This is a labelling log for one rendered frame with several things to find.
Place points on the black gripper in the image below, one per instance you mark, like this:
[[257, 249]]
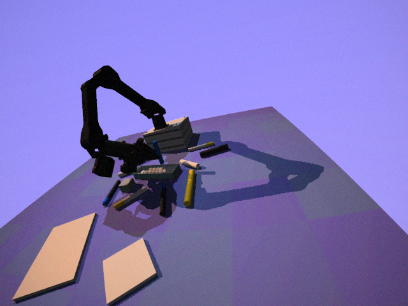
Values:
[[137, 152]]

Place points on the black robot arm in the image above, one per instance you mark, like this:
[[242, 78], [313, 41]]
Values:
[[92, 137]]

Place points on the grey keyboard with tan keys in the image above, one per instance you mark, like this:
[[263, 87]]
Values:
[[150, 172]]

